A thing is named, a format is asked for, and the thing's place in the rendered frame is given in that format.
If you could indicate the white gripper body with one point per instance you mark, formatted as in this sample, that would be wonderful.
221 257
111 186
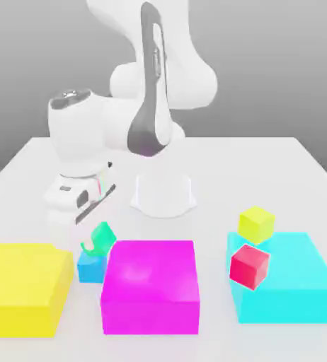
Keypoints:
95 204

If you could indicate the small green cube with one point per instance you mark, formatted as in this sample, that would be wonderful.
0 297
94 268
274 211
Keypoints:
104 234

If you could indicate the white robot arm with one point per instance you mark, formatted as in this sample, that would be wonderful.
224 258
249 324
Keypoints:
78 133

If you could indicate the small blue cube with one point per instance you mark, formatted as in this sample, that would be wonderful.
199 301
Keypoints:
91 269

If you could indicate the small yellow cube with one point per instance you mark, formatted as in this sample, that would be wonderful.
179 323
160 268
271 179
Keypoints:
256 224

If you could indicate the small red cube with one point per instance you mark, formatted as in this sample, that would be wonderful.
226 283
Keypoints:
248 267

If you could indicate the large magenta box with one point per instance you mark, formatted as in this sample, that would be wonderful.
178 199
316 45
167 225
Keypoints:
152 285

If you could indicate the large yellow box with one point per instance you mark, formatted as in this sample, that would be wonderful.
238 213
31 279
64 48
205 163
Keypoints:
22 285

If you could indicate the large cyan box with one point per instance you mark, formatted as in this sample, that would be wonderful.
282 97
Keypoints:
291 285

